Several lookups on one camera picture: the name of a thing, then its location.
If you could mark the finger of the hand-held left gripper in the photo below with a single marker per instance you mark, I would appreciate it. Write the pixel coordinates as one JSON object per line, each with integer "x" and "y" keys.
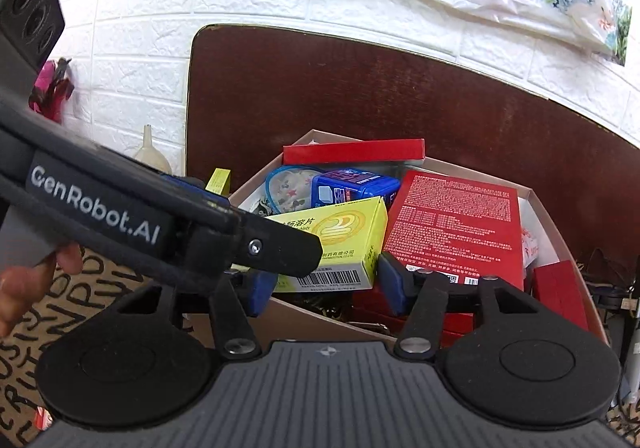
{"x": 270, "y": 248}
{"x": 200, "y": 190}

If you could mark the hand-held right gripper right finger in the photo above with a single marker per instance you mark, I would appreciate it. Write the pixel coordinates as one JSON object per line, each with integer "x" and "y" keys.
{"x": 392, "y": 288}

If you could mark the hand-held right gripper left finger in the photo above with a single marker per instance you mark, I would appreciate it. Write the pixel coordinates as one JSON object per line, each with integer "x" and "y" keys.
{"x": 260, "y": 290}

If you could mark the brown cardboard box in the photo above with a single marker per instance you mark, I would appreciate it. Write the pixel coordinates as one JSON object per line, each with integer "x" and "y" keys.
{"x": 300, "y": 320}

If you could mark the yellow medicine box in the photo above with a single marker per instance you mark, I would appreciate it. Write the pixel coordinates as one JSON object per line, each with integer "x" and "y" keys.
{"x": 340, "y": 238}

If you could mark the red box with text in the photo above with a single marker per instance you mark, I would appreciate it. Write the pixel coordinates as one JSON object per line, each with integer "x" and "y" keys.
{"x": 450, "y": 223}

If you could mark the red box white curves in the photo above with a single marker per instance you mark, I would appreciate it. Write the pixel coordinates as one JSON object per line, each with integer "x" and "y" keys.
{"x": 350, "y": 151}

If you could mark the clear snack bag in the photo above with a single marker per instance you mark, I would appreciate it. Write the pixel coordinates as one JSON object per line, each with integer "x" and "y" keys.
{"x": 530, "y": 248}

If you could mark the dark red gift box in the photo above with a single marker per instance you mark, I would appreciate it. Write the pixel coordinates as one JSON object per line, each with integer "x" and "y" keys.
{"x": 560, "y": 293}

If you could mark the person's left hand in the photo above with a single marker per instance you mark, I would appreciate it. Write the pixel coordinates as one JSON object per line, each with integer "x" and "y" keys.
{"x": 25, "y": 298}

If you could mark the small yellow-green box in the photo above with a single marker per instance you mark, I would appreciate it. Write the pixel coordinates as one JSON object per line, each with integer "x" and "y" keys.
{"x": 218, "y": 182}

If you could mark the patterned clear pouch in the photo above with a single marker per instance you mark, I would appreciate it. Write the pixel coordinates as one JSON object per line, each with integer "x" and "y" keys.
{"x": 290, "y": 190}

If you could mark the white plastic funnel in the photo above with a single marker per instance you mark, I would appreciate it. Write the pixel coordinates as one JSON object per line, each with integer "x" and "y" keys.
{"x": 148, "y": 152}

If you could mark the blue snack packet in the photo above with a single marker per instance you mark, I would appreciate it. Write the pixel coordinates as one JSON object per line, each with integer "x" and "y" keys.
{"x": 360, "y": 188}

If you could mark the black metal stand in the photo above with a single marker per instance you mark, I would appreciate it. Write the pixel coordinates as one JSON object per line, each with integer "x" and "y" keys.
{"x": 610, "y": 288}

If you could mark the pink wall ornament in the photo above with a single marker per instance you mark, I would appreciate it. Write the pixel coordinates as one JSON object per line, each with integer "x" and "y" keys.
{"x": 50, "y": 87}

